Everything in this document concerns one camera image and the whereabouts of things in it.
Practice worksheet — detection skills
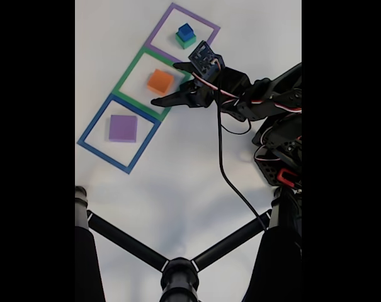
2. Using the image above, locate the green square frame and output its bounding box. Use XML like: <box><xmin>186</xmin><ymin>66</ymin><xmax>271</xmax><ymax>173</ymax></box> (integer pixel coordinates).
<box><xmin>110</xmin><ymin>46</ymin><xmax>191</xmax><ymax>122</ymax></box>

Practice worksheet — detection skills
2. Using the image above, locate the blue square frame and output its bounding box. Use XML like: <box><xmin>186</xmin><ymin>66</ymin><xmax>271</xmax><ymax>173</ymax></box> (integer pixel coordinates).
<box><xmin>76</xmin><ymin>93</ymin><xmax>161</xmax><ymax>174</ymax></box>

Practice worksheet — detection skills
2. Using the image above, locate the red clamp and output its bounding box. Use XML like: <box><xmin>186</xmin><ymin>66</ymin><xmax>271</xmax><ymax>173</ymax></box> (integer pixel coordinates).
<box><xmin>277</xmin><ymin>168</ymin><xmax>300</xmax><ymax>186</ymax></box>

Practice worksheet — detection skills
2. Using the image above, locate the small blue cube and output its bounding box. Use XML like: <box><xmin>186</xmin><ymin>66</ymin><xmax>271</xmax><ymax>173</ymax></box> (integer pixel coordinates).
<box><xmin>177</xmin><ymin>22</ymin><xmax>195</xmax><ymax>42</ymax></box>

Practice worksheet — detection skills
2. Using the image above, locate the gripper camera circuit board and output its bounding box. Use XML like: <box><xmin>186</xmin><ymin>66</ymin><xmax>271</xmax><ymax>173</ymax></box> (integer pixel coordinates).
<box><xmin>188</xmin><ymin>40</ymin><xmax>225</xmax><ymax>81</ymax></box>

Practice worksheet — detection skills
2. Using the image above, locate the black camera tripod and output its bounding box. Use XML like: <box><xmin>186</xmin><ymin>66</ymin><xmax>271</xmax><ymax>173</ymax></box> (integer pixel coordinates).
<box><xmin>75</xmin><ymin>185</ymin><xmax>302</xmax><ymax>302</ymax></box>

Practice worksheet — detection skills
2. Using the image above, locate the purple square frame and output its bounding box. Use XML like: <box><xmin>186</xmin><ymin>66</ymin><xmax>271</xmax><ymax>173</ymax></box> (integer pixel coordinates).
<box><xmin>144</xmin><ymin>2</ymin><xmax>222</xmax><ymax>72</ymax></box>

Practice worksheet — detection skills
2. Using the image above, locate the orange foam block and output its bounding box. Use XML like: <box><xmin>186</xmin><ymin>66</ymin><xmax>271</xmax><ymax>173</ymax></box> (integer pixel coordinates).
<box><xmin>146</xmin><ymin>69</ymin><xmax>175</xmax><ymax>98</ymax></box>

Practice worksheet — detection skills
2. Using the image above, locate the purple foam block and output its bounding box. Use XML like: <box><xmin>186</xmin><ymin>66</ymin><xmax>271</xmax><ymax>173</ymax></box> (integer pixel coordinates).
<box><xmin>108</xmin><ymin>115</ymin><xmax>139</xmax><ymax>143</ymax></box>

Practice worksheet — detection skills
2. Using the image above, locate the red white servo cable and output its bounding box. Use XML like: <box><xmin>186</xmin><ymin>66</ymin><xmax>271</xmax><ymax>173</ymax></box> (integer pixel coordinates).
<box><xmin>191</xmin><ymin>71</ymin><xmax>241</xmax><ymax>100</ymax></box>

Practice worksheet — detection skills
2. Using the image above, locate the green foam block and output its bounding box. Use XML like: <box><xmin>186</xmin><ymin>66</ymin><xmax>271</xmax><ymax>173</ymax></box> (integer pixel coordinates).
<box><xmin>174</xmin><ymin>33</ymin><xmax>197</xmax><ymax>50</ymax></box>

